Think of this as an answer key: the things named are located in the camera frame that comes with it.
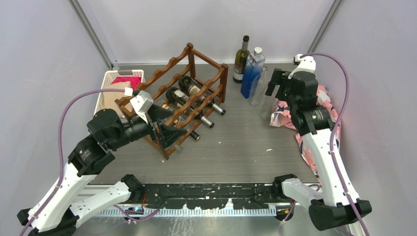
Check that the olive green wine bottle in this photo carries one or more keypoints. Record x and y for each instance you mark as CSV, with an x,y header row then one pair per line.
x,y
240,60

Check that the blue clear square bottle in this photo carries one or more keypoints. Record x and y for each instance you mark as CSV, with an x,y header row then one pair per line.
x,y
254,63

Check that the clear square slim bottle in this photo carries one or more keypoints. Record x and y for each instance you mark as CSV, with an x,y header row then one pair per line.
x,y
258,86

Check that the beige cloth in basket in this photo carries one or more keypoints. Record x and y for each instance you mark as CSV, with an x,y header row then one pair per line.
x,y
108,99

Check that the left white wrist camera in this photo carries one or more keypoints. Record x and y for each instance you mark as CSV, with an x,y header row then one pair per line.
x,y
140,103

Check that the white slotted cable duct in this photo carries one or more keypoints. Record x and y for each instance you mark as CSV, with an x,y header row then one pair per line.
x,y
228,211

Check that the brown wooden wine rack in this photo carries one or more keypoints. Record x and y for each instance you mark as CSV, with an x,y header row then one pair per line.
x,y
189,114

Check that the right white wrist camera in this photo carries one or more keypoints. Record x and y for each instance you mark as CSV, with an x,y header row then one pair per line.
x,y
304,63

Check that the white perforated plastic basket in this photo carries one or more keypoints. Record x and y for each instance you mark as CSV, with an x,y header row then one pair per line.
x,y
110,76

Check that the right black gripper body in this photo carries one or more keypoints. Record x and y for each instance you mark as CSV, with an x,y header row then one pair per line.
x,y
284,91

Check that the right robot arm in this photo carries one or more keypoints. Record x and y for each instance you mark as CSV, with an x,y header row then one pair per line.
x,y
338,203

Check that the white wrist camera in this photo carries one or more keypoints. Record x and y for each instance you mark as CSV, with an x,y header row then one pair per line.
x,y
140,103
304,63

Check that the dark green wine bottle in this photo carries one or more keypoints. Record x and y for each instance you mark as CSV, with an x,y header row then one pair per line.
x,y
192,87

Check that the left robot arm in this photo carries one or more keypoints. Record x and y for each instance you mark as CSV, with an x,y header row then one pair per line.
x,y
58,214

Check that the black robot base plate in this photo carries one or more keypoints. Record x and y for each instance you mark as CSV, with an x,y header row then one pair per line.
x,y
209,195

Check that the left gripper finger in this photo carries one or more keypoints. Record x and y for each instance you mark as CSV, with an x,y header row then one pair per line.
x,y
171,134
157,112

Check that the clear slim glass bottle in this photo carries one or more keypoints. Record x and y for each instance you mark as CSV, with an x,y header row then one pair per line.
x,y
267,108

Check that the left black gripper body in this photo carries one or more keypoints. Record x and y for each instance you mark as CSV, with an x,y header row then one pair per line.
x,y
155,131

